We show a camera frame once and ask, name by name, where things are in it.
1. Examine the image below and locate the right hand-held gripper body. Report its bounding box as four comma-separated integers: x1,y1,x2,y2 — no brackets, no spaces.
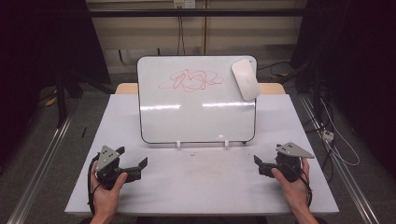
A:
258,142,316,183

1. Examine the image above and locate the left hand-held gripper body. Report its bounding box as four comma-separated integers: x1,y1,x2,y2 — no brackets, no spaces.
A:
92,145,143,190

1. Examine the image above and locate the white dry-erase whiteboard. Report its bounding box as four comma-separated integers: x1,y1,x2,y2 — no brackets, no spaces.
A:
136,55,258,145

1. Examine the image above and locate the white whiteboard eraser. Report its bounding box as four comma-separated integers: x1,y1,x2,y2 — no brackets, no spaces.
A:
231,58,262,102

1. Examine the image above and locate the person's right hand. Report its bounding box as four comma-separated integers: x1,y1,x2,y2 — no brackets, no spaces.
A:
271,157,313,216

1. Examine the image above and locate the person's left hand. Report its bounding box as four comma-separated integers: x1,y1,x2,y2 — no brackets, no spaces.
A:
90,161,129,217

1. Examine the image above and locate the white power strip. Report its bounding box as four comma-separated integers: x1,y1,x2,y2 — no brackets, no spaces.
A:
321,130,335,143

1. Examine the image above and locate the wooden table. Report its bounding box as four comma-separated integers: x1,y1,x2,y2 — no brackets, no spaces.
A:
115,82,287,96

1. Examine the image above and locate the black metal stand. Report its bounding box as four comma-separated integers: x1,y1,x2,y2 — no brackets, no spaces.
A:
55,69,114,129

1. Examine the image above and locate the black horizontal bar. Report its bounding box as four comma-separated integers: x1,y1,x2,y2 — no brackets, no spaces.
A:
88,7,308,19

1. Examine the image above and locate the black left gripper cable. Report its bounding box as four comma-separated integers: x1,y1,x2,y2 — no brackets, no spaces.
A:
87,154,103,217

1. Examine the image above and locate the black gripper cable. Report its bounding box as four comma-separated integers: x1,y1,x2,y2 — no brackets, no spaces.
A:
87,154,103,217
288,166,314,208

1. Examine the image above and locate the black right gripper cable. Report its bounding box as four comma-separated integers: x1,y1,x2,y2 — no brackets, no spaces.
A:
288,166,314,208

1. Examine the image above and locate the metal floor rail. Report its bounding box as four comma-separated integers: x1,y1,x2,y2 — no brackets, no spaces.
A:
299,93,380,224
7,113,75,224

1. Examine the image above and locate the white floor cable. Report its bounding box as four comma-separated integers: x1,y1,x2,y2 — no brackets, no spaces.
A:
319,98,361,167

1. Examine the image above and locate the black wall cable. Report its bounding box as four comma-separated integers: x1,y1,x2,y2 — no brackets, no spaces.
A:
177,7,187,56

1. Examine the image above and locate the white wall socket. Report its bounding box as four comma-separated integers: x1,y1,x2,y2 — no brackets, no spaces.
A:
173,0,197,9

